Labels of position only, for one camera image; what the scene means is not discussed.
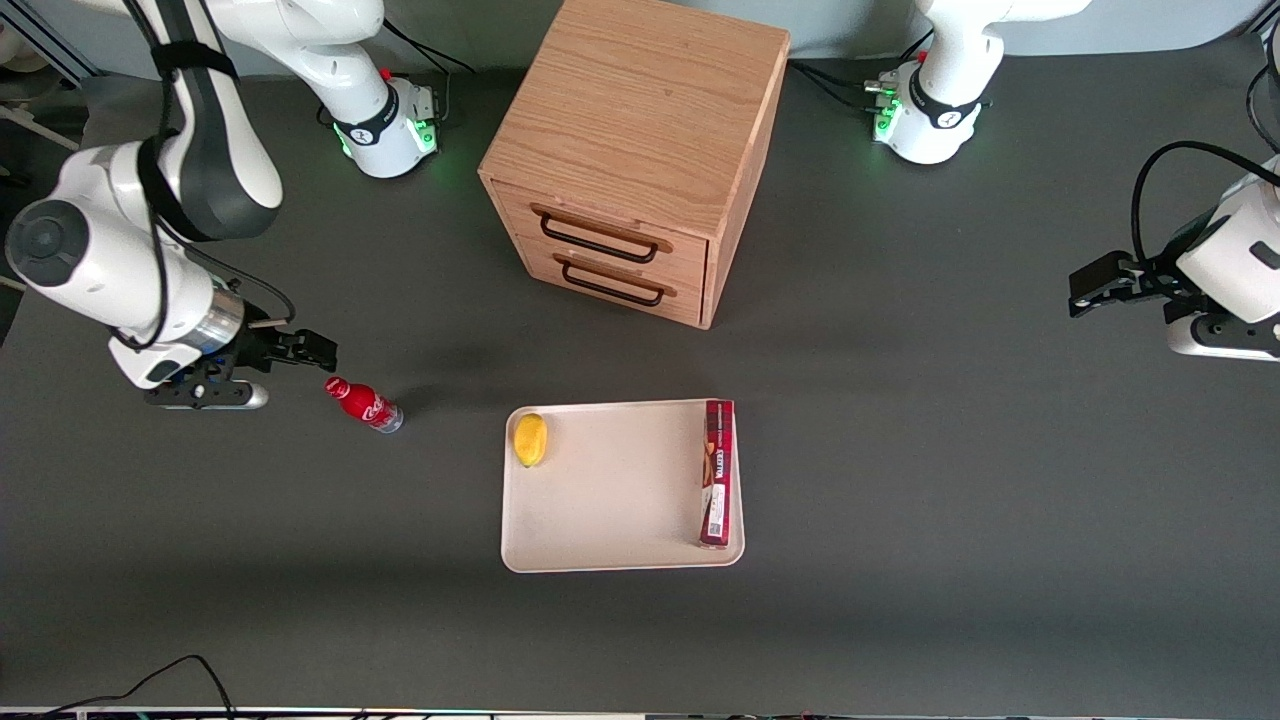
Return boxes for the red coke bottle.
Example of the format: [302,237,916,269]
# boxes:
[324,376,405,435]

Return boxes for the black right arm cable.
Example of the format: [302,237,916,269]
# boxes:
[108,0,297,353]

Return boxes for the wooden drawer front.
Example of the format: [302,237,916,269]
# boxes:
[493,182,710,285]
[514,236,707,327]

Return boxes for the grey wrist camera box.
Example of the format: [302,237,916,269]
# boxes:
[144,380,270,410]
[1167,313,1280,362]

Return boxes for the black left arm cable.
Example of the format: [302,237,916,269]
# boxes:
[1131,141,1280,263]

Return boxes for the black left base cables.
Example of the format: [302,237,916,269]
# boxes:
[789,58,883,113]

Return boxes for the black base cables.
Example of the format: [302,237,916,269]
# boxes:
[383,18,477,77]
[789,58,883,113]

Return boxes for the wooden drawer cabinet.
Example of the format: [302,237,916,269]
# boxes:
[478,0,791,331]

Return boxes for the black right base cables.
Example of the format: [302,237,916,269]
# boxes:
[383,18,477,77]

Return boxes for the black metal drawer handle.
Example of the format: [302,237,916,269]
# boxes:
[539,212,661,265]
[561,261,667,308]

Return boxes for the black loose floor cable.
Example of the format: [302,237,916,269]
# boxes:
[38,654,237,720]

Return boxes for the grey aluminium frame bar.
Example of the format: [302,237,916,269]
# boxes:
[0,0,103,85]

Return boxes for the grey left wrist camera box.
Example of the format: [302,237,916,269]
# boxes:
[1167,313,1280,362]

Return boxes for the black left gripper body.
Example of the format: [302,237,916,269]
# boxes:
[1128,255,1203,323]

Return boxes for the beige plastic tray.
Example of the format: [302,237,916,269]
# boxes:
[500,399,746,574]

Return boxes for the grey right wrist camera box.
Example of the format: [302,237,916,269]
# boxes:
[144,380,270,410]

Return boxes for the red biscuit box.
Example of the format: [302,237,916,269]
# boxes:
[699,399,738,549]

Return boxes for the yellow lemon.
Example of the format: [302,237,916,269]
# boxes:
[513,412,549,469]

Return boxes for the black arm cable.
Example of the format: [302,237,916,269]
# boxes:
[1131,141,1280,263]
[108,0,297,353]

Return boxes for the white bar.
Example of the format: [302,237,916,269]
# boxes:
[0,103,81,153]

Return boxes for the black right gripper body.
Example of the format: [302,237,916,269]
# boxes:
[183,322,303,387]

